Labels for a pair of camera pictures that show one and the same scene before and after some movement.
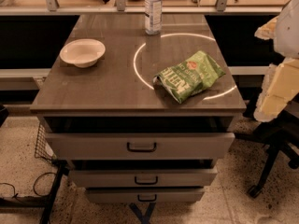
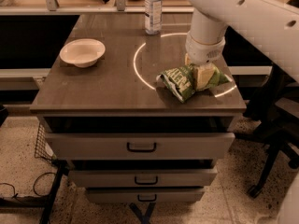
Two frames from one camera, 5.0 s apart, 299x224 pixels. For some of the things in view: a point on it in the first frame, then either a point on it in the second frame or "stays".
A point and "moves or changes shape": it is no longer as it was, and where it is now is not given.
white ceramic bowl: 82,53 stays
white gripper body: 288,30 to 203,52
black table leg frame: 49,203 stays
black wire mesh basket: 44,147 stays
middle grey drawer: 142,177 stays
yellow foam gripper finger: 280,88 to 202,75
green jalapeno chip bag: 184,80 moves or changes shape
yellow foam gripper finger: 268,30 to 188,60
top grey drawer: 95,146 stays
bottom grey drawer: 144,195 stays
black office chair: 280,133 stays
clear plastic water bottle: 153,3 stays
